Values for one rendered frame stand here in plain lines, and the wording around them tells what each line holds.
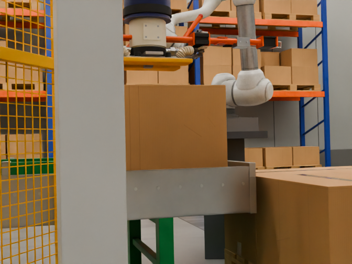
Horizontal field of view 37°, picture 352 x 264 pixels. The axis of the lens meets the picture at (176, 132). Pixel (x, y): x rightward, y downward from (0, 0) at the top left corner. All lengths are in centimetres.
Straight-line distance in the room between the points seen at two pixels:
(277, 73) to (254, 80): 756
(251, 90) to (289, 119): 907
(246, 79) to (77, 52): 192
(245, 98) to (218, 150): 86
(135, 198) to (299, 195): 63
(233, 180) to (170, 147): 30
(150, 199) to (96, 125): 85
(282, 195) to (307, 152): 872
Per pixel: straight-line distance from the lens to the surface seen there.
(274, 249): 226
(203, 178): 214
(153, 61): 232
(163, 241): 213
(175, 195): 211
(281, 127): 1205
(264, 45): 263
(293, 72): 1081
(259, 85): 309
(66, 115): 128
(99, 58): 130
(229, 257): 275
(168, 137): 226
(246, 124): 309
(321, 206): 191
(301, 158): 1081
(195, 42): 250
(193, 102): 229
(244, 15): 312
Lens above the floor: 71
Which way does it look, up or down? 1 degrees up
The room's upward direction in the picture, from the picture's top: 1 degrees counter-clockwise
